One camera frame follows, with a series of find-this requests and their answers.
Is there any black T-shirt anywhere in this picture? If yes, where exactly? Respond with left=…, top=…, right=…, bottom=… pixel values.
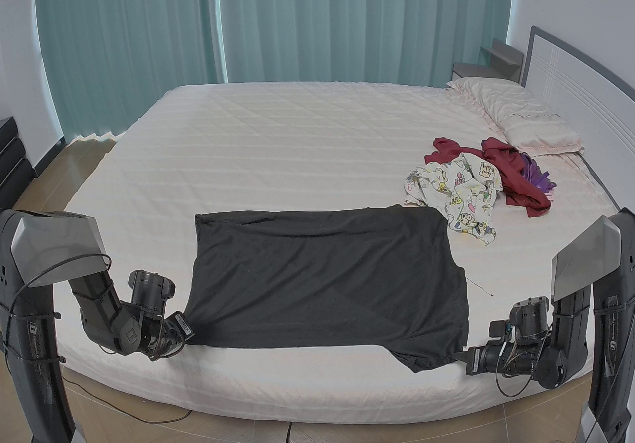
left=182, top=204, right=470, bottom=374

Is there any grey bedside table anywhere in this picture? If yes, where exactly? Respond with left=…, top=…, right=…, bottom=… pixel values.
left=451, top=38, right=525, bottom=85

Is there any dark red garment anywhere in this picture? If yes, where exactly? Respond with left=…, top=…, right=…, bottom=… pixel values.
left=430, top=136, right=553, bottom=220

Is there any bed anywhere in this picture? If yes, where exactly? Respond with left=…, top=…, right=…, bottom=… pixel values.
left=52, top=25, right=635, bottom=425

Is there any black cable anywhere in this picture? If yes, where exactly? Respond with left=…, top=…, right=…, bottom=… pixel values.
left=495, top=366, right=539, bottom=399
left=63, top=377, right=193, bottom=425
left=0, top=252, right=113, bottom=332

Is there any cream pillow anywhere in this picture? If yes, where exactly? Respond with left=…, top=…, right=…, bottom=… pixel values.
left=445, top=77, right=585, bottom=157

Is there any white printed pyjama top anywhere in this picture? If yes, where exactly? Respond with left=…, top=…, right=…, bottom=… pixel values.
left=402, top=152, right=505, bottom=246

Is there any purple garment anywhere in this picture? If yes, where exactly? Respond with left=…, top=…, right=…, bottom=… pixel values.
left=518, top=153, right=557, bottom=199

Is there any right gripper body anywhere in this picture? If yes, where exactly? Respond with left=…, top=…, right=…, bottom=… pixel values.
left=465, top=343, right=502, bottom=377

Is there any blue-green curtain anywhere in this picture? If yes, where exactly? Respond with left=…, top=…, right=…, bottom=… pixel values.
left=212, top=0, right=518, bottom=88
left=36, top=0, right=230, bottom=143

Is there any dark grey chest of drawers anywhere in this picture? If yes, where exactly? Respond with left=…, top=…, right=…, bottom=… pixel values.
left=0, top=116, right=36, bottom=207

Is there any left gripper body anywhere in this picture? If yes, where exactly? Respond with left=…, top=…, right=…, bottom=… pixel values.
left=161, top=310, right=195, bottom=352

